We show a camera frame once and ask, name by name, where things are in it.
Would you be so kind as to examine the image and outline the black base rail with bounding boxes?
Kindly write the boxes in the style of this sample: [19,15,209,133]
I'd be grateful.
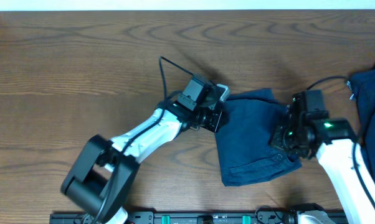
[49,203,347,224]

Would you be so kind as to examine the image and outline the dark blue shorts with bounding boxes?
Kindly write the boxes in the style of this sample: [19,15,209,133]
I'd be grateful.
[215,88,301,187]

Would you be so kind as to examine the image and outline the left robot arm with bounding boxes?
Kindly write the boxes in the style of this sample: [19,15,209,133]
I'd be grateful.
[60,75,230,223]

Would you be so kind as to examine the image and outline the pile of blue clothes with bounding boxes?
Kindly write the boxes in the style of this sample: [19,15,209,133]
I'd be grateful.
[347,64,375,183]

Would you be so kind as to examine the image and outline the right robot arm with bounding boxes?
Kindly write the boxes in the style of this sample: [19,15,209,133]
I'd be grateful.
[269,90,375,223]

